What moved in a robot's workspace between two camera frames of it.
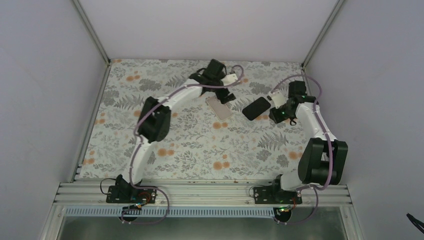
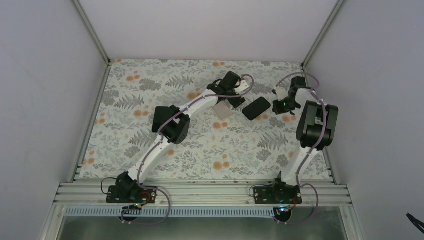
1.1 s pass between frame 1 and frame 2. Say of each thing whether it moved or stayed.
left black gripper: moved
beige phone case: stayed
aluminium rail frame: stayed
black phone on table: stayed
